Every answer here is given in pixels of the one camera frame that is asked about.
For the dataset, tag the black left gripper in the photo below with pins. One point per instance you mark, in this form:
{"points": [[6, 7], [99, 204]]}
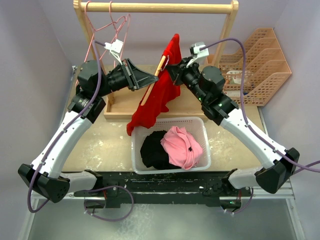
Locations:
{"points": [[137, 78]]}

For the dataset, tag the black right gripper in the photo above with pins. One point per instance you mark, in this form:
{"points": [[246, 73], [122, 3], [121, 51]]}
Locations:
{"points": [[178, 71]]}

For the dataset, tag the red t shirt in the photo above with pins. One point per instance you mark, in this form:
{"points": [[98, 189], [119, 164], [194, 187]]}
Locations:
{"points": [[158, 94]]}

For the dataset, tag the pink wire hanger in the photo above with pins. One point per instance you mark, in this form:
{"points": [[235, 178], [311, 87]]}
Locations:
{"points": [[119, 27], [82, 8]]}

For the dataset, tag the pink t shirt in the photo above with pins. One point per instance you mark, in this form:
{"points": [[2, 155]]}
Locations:
{"points": [[182, 148]]}

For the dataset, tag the black t shirt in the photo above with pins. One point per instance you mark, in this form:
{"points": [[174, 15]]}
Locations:
{"points": [[153, 153]]}

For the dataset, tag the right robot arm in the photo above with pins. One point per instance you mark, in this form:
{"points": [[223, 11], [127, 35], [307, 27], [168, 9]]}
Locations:
{"points": [[207, 86]]}

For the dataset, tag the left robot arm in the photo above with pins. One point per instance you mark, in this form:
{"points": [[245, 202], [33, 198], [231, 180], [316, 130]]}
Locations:
{"points": [[44, 175]]}

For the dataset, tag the wooden clothes rack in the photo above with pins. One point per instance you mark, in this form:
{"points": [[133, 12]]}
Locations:
{"points": [[122, 104]]}

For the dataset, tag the white box with red logo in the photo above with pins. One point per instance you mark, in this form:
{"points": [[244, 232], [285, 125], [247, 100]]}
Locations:
{"points": [[233, 93]]}

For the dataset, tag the white plastic basket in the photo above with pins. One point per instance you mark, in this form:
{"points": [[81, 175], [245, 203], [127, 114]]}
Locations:
{"points": [[193, 125]]}

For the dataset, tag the peach plastic file organizer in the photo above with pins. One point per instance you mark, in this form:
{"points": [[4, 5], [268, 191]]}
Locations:
{"points": [[265, 70]]}

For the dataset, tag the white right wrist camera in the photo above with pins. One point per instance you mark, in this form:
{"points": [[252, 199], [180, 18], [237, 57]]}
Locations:
{"points": [[198, 52]]}

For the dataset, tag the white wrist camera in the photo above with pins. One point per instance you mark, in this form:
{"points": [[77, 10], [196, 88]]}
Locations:
{"points": [[198, 52], [115, 49]]}

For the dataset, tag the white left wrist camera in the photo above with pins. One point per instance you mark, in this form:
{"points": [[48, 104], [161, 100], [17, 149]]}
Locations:
{"points": [[115, 49]]}

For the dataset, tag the aluminium rail frame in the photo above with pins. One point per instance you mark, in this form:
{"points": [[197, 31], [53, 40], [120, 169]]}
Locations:
{"points": [[275, 221]]}

